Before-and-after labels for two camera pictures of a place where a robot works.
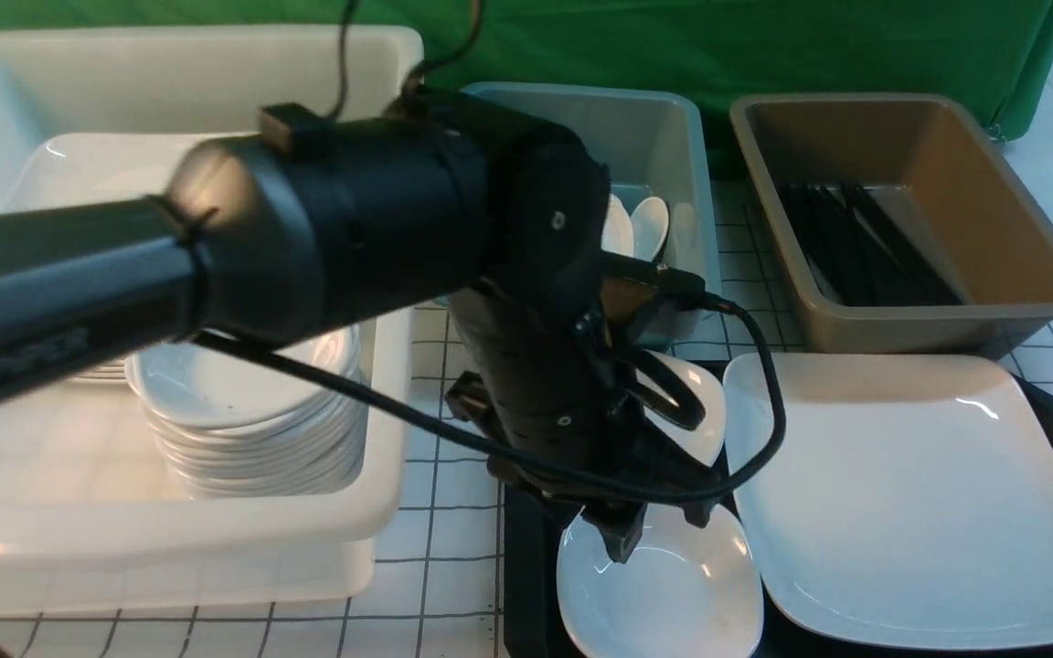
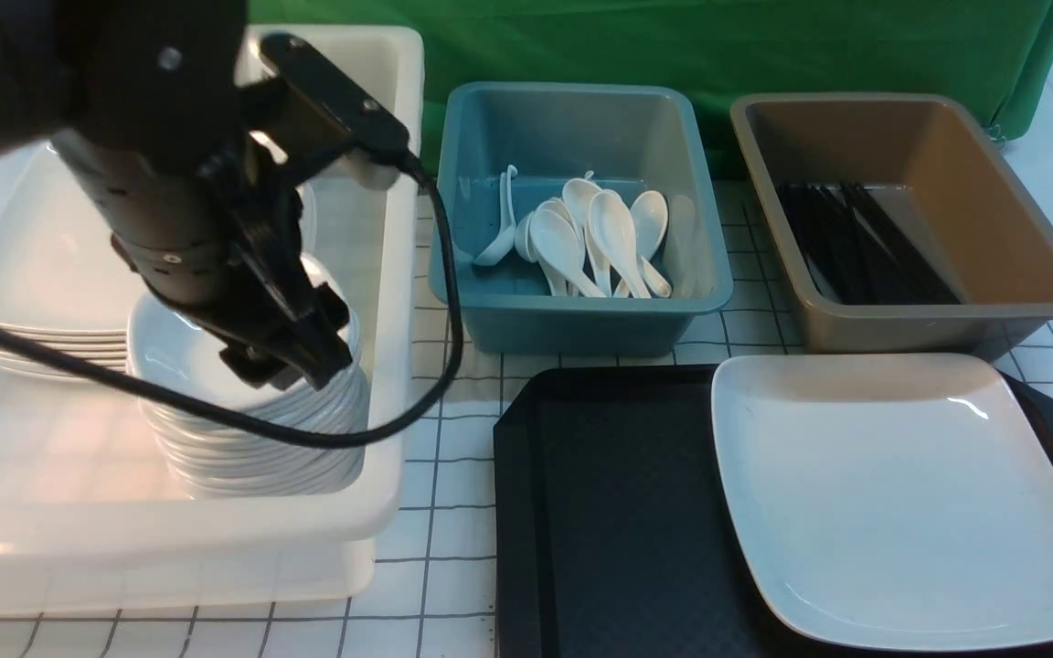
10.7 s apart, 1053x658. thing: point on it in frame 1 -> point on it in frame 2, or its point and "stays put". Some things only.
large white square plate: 920,497 stays put
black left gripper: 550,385 -> 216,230
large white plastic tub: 64,501 stays put
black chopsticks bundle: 865,250 stays put
